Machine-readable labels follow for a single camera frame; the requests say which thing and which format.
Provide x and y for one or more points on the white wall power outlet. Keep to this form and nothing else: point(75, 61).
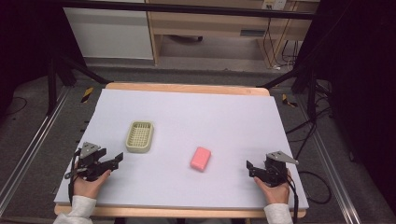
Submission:
point(274, 4)

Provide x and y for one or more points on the pink soap bar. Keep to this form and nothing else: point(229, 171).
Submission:
point(200, 159)

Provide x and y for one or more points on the white table mat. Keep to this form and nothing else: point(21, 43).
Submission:
point(199, 118)

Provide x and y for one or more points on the person's right hand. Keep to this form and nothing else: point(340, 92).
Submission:
point(275, 193)

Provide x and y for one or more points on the white table board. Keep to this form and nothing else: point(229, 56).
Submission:
point(186, 87)

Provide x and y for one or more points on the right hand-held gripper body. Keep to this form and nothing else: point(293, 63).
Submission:
point(275, 171)

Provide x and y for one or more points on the beige slotted soap dish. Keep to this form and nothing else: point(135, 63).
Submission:
point(139, 137)

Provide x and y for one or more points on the person's left hand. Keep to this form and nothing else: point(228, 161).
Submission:
point(88, 186)

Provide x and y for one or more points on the yellow black floor tape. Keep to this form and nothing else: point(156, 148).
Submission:
point(288, 101)
point(87, 94)

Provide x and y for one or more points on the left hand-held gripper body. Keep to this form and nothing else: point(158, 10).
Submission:
point(90, 165)

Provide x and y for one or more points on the black horizontal frame bar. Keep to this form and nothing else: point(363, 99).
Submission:
point(186, 8)

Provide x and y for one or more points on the white cabinet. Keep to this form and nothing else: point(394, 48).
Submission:
point(109, 34)

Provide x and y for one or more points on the metal floor rail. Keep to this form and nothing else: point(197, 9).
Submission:
point(37, 140)
point(333, 174)

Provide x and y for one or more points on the black metal stand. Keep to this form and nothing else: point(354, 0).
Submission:
point(311, 93)
point(52, 84)

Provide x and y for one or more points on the light wooden desk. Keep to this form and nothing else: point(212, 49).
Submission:
point(211, 25)

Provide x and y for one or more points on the black curtain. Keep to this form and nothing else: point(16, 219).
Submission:
point(364, 77)
point(25, 40)

